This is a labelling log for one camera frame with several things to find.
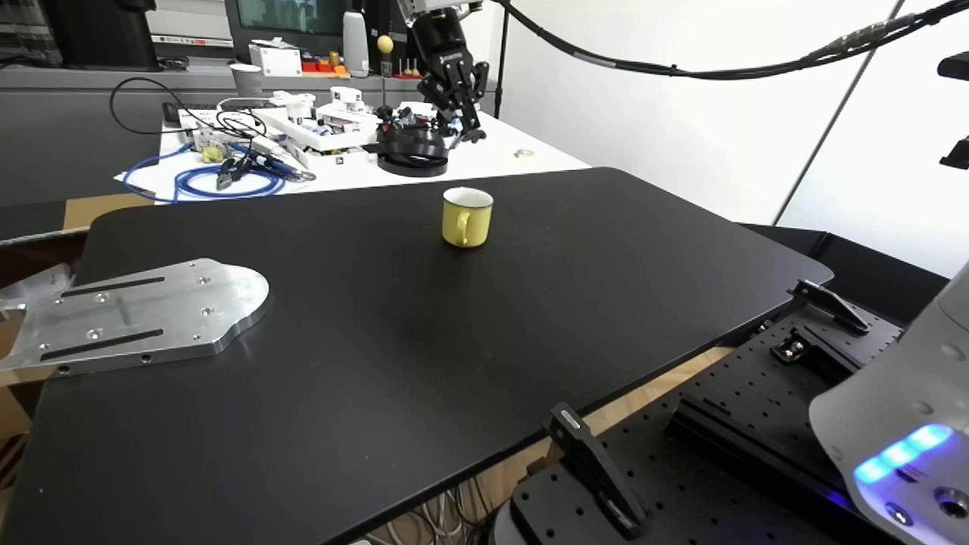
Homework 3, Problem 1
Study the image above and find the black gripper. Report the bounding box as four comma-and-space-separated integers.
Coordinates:
407, 10, 488, 139

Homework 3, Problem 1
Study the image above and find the white robot base blue light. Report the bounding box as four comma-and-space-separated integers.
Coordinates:
807, 263, 969, 545

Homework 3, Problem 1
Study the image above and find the yellow ceramic mug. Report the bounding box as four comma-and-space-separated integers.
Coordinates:
438, 184, 498, 253

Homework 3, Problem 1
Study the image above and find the grey paper cup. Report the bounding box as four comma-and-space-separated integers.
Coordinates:
226, 60, 270, 99

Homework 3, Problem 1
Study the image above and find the black round headset device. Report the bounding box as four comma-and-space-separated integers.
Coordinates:
374, 102, 453, 179

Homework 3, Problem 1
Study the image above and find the white cylindrical bottle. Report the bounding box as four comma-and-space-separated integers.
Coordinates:
340, 10, 374, 78

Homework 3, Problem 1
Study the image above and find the white power strip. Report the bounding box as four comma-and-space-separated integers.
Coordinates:
252, 107, 381, 158

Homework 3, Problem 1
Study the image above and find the white small box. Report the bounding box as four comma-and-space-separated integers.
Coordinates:
245, 36, 307, 78

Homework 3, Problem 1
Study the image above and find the dark computer monitor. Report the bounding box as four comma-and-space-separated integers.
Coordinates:
221, 0, 351, 60

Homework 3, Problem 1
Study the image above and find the black pliers tool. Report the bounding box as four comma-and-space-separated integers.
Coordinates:
213, 150, 266, 194

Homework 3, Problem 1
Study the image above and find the silver metal mounting plate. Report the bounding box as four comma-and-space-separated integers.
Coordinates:
0, 259, 273, 387

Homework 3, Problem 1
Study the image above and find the black office chair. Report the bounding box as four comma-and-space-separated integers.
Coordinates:
0, 0, 161, 74

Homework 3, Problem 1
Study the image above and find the black perforated breadboard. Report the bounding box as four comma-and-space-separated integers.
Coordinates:
488, 310, 919, 545

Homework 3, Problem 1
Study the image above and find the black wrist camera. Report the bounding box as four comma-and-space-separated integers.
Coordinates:
465, 59, 498, 107

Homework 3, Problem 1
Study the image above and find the blue coiled cable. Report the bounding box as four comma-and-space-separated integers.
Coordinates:
120, 139, 290, 206

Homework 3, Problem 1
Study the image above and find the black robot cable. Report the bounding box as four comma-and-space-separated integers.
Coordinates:
490, 0, 969, 81

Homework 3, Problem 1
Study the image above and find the black looped cable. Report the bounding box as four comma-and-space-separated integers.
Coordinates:
107, 75, 188, 139

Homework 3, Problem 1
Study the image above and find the black aluminium rail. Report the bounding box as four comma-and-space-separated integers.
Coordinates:
662, 393, 855, 501

